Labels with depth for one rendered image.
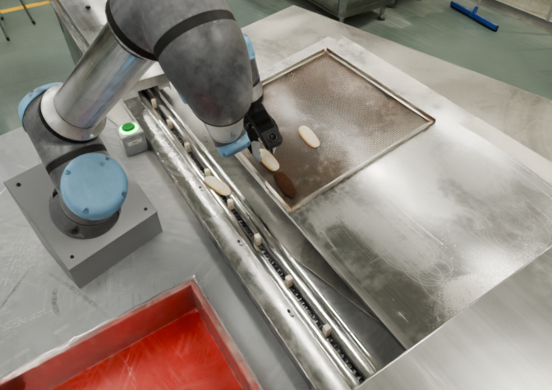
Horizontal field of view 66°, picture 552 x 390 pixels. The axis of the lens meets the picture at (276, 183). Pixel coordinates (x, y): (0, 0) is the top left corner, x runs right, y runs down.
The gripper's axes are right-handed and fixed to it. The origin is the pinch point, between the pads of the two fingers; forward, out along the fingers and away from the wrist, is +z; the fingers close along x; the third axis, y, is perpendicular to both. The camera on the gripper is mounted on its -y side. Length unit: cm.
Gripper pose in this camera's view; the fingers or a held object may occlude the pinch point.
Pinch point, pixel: (266, 155)
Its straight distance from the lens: 118.5
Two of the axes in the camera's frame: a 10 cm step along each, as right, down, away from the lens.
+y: -5.2, -6.0, 6.1
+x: -8.4, 4.9, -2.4
